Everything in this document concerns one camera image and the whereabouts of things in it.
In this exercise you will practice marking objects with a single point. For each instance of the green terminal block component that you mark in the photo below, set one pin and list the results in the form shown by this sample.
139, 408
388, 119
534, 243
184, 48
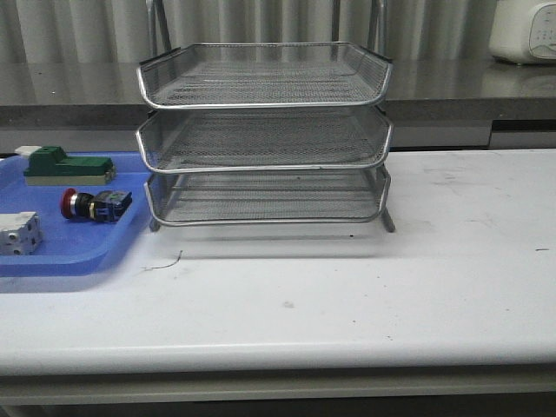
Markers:
52, 166

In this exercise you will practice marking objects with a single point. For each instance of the silver mesh tray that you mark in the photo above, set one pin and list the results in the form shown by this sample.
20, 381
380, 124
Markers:
231, 140
312, 196
264, 75

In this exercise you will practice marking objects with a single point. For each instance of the white appliance on counter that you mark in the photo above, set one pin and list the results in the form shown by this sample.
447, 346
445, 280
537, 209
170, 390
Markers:
523, 32

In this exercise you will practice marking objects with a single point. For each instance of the silver rack frame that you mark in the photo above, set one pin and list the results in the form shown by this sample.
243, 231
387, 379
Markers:
160, 43

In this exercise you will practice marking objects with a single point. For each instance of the grey back counter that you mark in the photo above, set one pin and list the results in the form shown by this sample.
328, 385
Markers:
433, 104

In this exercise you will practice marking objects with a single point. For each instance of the white grey connector block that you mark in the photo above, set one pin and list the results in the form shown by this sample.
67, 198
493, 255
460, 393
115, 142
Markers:
21, 233

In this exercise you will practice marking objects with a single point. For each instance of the red emergency stop button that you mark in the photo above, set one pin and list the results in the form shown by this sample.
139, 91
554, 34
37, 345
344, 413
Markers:
107, 206

